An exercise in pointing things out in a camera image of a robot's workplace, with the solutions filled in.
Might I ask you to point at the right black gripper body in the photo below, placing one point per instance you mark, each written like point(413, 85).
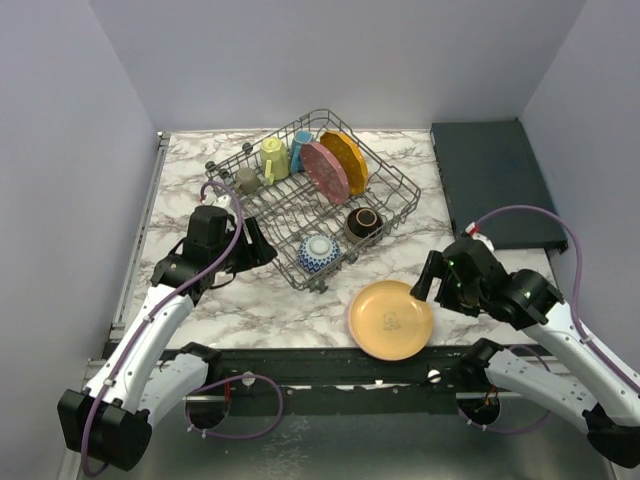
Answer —
point(462, 297)

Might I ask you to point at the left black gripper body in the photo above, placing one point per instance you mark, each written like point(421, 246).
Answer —
point(242, 256)

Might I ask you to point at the red patterned bowl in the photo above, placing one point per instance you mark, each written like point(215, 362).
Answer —
point(316, 252)

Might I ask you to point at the small grey cup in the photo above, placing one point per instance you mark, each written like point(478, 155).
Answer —
point(246, 181)

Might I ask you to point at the yellow pink rimmed plate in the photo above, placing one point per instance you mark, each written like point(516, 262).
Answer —
point(387, 323)

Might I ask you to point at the dark brown cream bowl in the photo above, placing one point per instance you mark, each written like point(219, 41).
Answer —
point(363, 223)

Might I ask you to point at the grey wire dish rack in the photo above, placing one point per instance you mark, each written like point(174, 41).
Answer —
point(292, 209)

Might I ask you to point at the yellow green mug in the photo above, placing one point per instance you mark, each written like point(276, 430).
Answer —
point(274, 160)

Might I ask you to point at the brown plate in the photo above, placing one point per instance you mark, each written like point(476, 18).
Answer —
point(325, 172)

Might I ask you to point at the blue floral mug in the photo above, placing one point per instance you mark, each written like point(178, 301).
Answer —
point(301, 137)

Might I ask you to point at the orange polka dot plate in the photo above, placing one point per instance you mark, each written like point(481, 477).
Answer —
point(350, 157)

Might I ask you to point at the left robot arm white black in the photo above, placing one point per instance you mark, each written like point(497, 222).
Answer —
point(110, 421)

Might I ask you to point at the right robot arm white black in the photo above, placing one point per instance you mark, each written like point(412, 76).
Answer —
point(600, 400)

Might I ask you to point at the dark blue flat box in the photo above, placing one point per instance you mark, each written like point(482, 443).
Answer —
point(487, 165)

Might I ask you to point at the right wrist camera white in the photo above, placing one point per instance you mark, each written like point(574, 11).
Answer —
point(473, 231)

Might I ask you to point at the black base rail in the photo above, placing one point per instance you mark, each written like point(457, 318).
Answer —
point(338, 381)

